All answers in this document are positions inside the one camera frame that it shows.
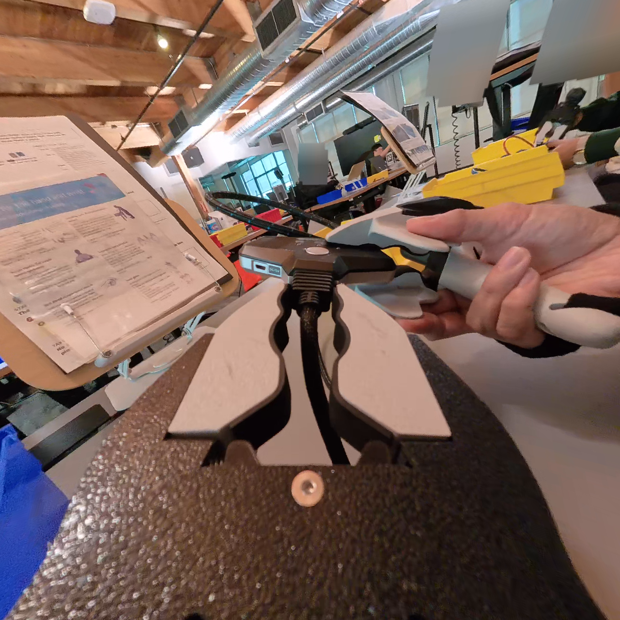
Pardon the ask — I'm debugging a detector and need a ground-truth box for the another person's forearm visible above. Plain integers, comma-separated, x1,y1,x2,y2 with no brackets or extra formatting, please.
579,94,620,163

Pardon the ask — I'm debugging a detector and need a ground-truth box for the yellow plastic bin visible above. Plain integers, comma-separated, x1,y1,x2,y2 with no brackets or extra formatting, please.
421,144,566,210
471,128,553,165

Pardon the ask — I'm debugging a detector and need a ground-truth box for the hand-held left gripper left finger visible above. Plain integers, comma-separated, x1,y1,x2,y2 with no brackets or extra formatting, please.
166,290,291,451

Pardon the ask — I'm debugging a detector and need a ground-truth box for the person's right hand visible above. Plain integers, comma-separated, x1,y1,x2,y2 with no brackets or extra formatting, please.
397,202,620,348

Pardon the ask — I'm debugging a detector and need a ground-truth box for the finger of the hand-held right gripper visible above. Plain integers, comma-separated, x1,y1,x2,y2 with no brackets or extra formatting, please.
355,277,440,320
326,207,452,253

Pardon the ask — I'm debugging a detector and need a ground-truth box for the laminated instruction sheet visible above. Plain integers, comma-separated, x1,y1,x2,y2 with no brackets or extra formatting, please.
0,115,232,374

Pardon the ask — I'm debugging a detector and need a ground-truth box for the thick black braided cable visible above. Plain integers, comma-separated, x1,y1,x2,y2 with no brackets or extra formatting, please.
290,271,350,466

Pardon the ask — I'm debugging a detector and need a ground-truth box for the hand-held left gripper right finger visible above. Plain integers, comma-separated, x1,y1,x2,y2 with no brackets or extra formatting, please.
328,285,452,455

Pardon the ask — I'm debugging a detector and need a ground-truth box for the blue plastic bin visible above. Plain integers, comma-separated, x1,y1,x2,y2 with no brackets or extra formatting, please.
0,422,71,618

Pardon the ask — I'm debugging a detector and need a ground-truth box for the black HDMI switch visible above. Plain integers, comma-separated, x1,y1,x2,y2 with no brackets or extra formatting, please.
239,236,427,287

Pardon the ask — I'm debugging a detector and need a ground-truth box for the silver air duct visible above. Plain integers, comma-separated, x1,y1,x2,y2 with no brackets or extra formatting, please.
160,0,437,156
228,26,437,146

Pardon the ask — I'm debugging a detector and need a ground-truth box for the black wall screen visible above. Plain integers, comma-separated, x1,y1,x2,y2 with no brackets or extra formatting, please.
333,121,388,181

